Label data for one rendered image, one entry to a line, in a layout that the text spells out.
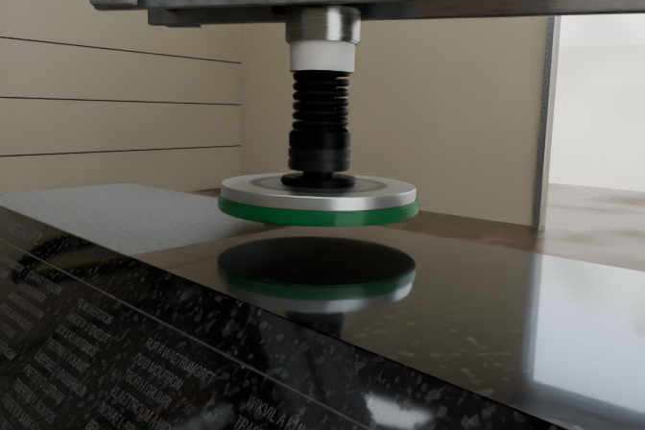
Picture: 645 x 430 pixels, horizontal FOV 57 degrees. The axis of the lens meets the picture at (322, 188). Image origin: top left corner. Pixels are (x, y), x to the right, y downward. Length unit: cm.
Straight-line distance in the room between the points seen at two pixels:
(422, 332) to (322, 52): 33
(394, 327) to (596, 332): 13
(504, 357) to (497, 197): 524
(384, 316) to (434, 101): 544
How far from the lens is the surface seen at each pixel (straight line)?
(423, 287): 48
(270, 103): 705
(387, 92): 608
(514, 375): 34
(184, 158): 683
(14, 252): 75
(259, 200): 57
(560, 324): 43
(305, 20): 62
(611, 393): 34
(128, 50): 640
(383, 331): 38
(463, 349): 37
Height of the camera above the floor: 96
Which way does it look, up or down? 8 degrees down
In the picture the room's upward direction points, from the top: 2 degrees clockwise
